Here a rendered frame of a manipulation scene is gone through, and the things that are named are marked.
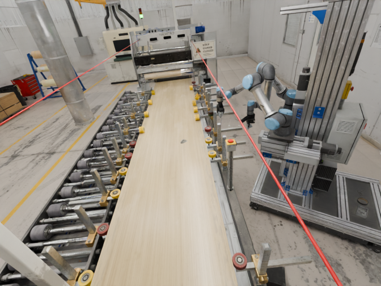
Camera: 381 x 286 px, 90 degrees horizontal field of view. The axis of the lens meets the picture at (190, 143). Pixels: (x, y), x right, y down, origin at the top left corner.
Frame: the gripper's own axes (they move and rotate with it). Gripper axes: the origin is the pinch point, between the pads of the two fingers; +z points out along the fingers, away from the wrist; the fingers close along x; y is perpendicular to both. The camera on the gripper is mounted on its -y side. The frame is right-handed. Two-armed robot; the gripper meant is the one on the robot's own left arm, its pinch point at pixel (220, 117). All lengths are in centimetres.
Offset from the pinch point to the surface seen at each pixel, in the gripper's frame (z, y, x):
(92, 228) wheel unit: 13, -123, 114
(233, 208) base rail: 32, -106, 9
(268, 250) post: -7, -160, 6
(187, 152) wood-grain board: 11, -50, 43
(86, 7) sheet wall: -193, 880, 453
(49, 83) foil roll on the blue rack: 39, 510, 530
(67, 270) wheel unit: 7, -153, 113
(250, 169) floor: 101, 13, -46
